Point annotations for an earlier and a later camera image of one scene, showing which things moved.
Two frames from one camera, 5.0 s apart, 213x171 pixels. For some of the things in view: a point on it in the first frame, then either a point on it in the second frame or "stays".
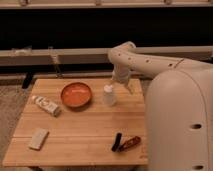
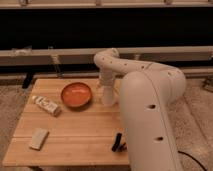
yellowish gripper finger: [112, 81] to [99, 83]
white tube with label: [46, 105] stays
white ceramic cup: [109, 95] stays
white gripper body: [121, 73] to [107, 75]
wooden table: [81, 122] stays
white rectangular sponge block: [39, 138] stays
